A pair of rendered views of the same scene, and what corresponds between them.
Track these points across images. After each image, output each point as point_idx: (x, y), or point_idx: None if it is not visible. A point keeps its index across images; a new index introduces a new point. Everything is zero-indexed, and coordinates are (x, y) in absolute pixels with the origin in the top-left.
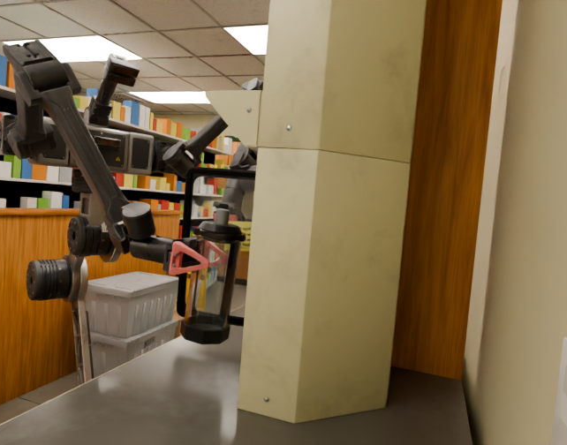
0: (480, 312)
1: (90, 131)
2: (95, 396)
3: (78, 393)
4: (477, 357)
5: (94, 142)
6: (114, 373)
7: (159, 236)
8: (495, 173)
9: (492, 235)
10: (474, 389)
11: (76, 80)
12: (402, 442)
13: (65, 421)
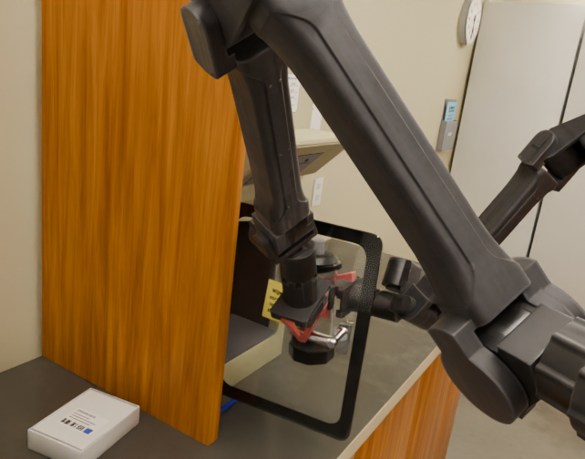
0: (20, 292)
1: None
2: (382, 374)
3: (396, 379)
4: (30, 331)
5: (479, 215)
6: (383, 397)
7: (378, 291)
8: (8, 140)
9: (40, 206)
10: (36, 357)
11: (524, 149)
12: None
13: (387, 359)
